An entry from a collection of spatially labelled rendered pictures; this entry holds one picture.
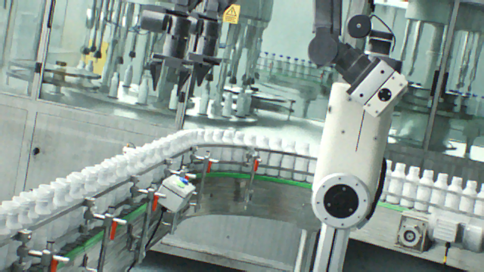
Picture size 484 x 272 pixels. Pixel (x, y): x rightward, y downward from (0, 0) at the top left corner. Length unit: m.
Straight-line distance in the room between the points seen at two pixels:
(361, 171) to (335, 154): 0.08
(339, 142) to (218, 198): 1.43
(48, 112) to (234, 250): 1.42
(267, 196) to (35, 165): 2.40
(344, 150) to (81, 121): 3.62
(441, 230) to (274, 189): 0.75
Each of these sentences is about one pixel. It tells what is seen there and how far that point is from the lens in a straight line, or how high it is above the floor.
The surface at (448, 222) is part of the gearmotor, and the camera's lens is 3.90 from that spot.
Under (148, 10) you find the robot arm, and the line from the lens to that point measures 2.63.
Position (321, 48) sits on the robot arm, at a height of 1.59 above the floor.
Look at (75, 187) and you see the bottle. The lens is 2.48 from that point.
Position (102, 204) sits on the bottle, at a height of 1.07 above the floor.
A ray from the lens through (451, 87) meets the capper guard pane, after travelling 7.81.
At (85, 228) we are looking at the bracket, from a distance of 2.51.
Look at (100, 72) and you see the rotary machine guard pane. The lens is 6.15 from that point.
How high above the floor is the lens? 1.62
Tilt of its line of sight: 7 degrees down
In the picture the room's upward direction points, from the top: 11 degrees clockwise
